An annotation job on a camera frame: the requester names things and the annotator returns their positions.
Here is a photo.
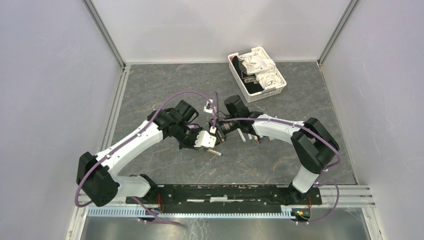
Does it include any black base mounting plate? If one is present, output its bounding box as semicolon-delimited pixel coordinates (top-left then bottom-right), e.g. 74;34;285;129
139;184;323;214

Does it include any crumpled white cloth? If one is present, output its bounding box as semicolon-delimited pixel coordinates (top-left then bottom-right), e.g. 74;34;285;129
238;47;283;90

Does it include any aluminium frame rail front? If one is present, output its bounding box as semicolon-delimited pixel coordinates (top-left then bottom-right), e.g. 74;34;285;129
317;185;376;208

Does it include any aluminium frame rail left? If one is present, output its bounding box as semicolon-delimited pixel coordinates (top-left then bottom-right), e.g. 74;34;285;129
97;64;132;152

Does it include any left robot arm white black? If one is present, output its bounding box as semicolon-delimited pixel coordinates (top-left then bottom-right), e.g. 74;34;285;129
76;100;202;207

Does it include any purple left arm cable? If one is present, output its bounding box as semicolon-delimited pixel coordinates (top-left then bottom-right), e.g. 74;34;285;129
74;90;218;227

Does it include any aluminium frame rail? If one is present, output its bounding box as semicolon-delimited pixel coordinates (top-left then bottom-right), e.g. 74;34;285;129
317;185;376;208
97;64;132;152

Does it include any black item in basket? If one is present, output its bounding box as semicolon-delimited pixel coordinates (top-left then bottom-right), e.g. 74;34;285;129
231;56;264;94

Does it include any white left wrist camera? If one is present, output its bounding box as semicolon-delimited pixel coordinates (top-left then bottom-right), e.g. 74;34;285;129
194;130;217;149

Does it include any white plastic basket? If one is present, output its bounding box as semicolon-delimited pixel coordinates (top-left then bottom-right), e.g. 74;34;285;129
227;46;287;103

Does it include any white slotted cable duct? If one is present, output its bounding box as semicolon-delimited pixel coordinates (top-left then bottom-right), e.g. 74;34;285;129
87;206;295;220

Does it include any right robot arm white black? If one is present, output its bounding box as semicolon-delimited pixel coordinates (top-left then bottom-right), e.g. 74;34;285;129
204;95;342;204

